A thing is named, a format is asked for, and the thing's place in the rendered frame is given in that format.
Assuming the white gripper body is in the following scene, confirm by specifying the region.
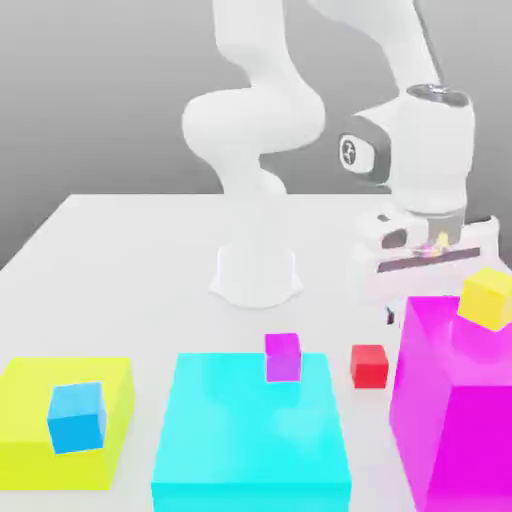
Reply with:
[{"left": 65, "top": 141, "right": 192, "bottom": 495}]
[{"left": 346, "top": 214, "right": 506, "bottom": 305}]

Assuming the small red cube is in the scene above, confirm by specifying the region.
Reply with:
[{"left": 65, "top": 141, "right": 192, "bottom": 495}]
[{"left": 350, "top": 344, "right": 390, "bottom": 390}]

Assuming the small yellow cube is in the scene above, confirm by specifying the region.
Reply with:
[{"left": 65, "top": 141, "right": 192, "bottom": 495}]
[{"left": 456, "top": 266, "right": 512, "bottom": 333}]

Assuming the small purple cube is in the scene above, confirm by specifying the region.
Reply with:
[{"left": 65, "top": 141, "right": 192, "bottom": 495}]
[{"left": 264, "top": 332, "right": 302, "bottom": 384}]

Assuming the small blue cube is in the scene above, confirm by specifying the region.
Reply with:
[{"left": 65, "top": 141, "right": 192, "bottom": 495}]
[{"left": 46, "top": 380, "right": 108, "bottom": 456}]

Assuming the large magenta box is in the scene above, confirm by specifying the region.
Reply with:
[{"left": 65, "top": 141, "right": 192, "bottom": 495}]
[{"left": 388, "top": 295, "right": 512, "bottom": 512}]

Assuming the large cyan box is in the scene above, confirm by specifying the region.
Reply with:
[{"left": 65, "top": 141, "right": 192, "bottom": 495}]
[{"left": 150, "top": 351, "right": 354, "bottom": 512}]

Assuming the large yellow box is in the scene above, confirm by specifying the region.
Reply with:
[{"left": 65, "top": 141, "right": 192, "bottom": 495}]
[{"left": 0, "top": 356, "right": 136, "bottom": 492}]

